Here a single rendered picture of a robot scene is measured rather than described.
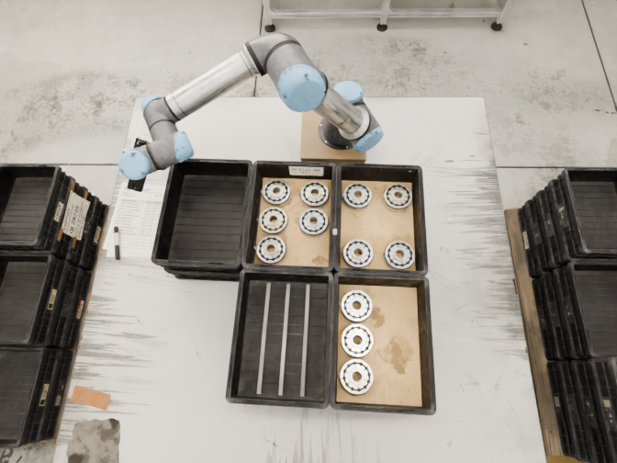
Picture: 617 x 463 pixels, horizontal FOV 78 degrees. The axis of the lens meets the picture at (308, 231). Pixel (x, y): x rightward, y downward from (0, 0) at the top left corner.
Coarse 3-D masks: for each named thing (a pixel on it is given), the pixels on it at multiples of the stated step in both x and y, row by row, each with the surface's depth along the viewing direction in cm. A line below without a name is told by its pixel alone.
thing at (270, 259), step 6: (264, 240) 134; (270, 240) 133; (276, 240) 134; (282, 240) 133; (258, 246) 133; (282, 246) 133; (258, 252) 132; (282, 252) 132; (264, 258) 131; (270, 258) 131; (276, 258) 131
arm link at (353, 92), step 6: (336, 84) 139; (342, 84) 138; (348, 84) 138; (354, 84) 138; (336, 90) 136; (342, 90) 136; (348, 90) 136; (354, 90) 136; (360, 90) 136; (348, 96) 134; (354, 96) 134; (360, 96) 135; (354, 102) 135; (360, 102) 136
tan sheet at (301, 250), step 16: (288, 208) 141; (304, 208) 141; (320, 208) 141; (288, 224) 139; (256, 240) 137; (288, 240) 137; (304, 240) 137; (320, 240) 136; (256, 256) 135; (288, 256) 134; (304, 256) 134; (320, 256) 134
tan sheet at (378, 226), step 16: (368, 208) 140; (384, 208) 140; (352, 224) 138; (368, 224) 138; (384, 224) 138; (400, 224) 138; (368, 240) 136; (384, 240) 136; (400, 240) 136; (400, 256) 133
